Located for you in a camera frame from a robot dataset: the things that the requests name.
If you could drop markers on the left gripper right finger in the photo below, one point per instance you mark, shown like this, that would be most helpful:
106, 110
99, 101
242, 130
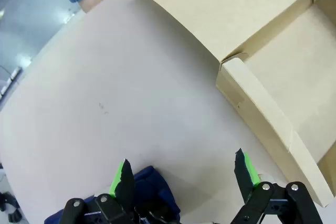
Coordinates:
244, 174

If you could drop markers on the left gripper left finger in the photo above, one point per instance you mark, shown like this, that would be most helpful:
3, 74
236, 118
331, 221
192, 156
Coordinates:
126, 182

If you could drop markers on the navy blue shoe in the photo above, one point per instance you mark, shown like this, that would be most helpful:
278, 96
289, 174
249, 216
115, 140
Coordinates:
155, 187

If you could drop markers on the brown cardboard box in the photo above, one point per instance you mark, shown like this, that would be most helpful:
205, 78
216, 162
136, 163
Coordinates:
236, 6

